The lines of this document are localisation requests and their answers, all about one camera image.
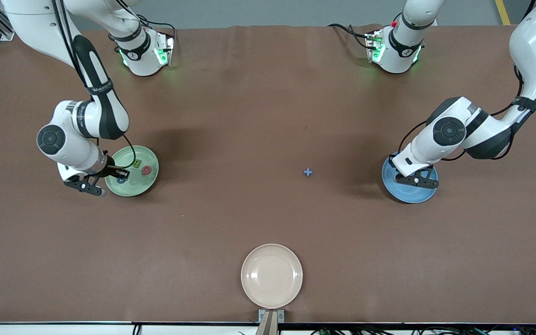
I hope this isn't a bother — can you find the brown table cover mat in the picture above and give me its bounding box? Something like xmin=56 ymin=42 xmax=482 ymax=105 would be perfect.
xmin=0 ymin=24 xmax=536 ymax=324

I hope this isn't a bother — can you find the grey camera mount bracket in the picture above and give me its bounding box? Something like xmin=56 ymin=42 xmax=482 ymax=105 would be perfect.
xmin=258 ymin=309 xmax=285 ymax=335

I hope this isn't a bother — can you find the silver base connector plate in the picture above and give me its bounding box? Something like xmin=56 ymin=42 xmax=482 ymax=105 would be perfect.
xmin=365 ymin=29 xmax=386 ymax=63
xmin=155 ymin=32 xmax=175 ymax=67

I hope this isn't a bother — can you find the black base cable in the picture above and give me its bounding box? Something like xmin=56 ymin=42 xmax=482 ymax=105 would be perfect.
xmin=145 ymin=14 xmax=178 ymax=47
xmin=328 ymin=22 xmax=372 ymax=49

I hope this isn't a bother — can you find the light green plate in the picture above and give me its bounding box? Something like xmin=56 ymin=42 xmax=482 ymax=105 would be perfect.
xmin=105 ymin=145 xmax=160 ymax=197

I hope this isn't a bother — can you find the blue plate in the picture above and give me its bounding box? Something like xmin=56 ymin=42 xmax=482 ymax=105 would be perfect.
xmin=382 ymin=151 xmax=437 ymax=204

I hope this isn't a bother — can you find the beige plate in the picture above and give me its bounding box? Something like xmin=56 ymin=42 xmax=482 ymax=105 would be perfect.
xmin=241 ymin=243 xmax=304 ymax=309

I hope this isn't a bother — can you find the black table edge rail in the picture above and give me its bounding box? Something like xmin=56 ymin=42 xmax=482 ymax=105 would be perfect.
xmin=0 ymin=320 xmax=536 ymax=327

